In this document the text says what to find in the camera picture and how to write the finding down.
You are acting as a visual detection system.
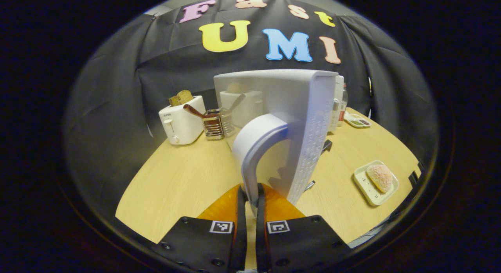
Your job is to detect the clear bottle with red label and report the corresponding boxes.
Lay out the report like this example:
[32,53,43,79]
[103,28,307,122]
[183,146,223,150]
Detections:
[337,83,348,127]

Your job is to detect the black backdrop cloth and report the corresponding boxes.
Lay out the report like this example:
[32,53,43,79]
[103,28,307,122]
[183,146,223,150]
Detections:
[65,0,439,226]

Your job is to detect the brown wooden spoon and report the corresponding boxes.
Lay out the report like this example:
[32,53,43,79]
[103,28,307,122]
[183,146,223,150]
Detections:
[183,104,208,119]

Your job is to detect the cream rectangular plate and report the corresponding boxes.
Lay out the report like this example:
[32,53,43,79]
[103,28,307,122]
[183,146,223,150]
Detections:
[353,160,400,206]

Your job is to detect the white microwave oven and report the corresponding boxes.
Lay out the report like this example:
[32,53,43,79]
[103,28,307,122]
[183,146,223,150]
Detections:
[213,69,345,218]

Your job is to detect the brown toast slices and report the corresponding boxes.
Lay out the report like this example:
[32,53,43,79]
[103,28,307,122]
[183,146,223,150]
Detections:
[169,90,193,107]

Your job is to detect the white plate with dark food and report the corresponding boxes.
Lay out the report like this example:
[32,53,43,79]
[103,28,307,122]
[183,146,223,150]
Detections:
[344,112,371,128]

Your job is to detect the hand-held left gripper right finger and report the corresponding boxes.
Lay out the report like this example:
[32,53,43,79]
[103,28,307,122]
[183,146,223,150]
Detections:
[255,183,351,273]

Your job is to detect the pink sugared bread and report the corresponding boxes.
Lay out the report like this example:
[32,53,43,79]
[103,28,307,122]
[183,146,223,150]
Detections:
[366,165,393,193]

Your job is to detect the metal wire cutlery holder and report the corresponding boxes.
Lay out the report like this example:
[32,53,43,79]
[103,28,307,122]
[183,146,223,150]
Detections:
[203,108,226,141]

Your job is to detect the white toaster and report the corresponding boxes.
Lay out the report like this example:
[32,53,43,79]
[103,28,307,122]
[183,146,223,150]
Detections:
[159,95,207,145]

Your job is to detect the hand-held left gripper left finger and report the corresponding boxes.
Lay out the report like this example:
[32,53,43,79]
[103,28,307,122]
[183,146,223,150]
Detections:
[155,185,248,273]

